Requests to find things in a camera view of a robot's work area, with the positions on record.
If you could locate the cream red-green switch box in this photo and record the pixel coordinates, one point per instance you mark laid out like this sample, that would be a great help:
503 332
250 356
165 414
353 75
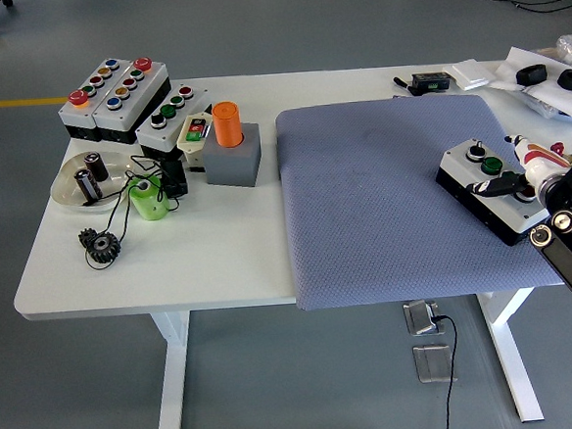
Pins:
194 132

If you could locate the black pen-shaped tool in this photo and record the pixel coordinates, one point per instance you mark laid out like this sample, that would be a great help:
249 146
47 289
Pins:
401 82

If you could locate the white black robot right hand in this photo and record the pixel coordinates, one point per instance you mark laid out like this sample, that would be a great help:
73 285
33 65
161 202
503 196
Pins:
538 165

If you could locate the small black metal gear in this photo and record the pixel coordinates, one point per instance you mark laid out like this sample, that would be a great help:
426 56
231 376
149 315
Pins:
85 237

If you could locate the white table leg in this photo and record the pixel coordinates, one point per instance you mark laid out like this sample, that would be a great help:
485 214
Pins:
509 356
172 379

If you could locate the large black metal gear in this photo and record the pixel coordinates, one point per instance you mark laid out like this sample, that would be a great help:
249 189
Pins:
103 252

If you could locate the clear round dish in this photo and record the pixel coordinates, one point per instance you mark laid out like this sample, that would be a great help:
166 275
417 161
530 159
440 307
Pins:
66 190

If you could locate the open metal floor socket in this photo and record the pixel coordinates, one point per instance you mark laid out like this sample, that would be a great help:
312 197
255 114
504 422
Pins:
421 320

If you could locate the white five-button control box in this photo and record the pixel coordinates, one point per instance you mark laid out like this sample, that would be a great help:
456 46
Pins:
122 117
76 122

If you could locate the small black adapter box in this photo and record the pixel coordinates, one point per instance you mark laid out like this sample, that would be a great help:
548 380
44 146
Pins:
174 180

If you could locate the green plastic cylinder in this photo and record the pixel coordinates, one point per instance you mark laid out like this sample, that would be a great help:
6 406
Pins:
150 204

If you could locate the white wall switch plate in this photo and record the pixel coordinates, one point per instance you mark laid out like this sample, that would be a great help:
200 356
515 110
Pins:
470 75

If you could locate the dark brown capacitor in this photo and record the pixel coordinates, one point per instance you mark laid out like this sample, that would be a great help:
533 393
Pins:
87 184
97 166

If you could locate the white four-button control box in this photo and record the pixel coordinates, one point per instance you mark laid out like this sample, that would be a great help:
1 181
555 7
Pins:
459 163
162 135

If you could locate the grey square block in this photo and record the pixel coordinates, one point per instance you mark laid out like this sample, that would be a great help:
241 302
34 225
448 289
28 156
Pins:
231 166

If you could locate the black module with green connector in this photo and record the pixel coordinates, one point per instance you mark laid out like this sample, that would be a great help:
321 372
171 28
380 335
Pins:
431 81

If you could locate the white paper sheet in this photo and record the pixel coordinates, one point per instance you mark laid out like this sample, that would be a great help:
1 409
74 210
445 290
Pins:
511 68

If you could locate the grey-blue textured mat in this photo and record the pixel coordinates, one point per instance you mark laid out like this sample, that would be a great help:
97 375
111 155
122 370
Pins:
363 194

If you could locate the closed metal floor plate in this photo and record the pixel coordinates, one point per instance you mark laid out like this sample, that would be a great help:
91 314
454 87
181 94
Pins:
431 364

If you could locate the orange plastic cylinder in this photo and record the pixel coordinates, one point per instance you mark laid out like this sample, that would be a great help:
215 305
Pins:
227 125

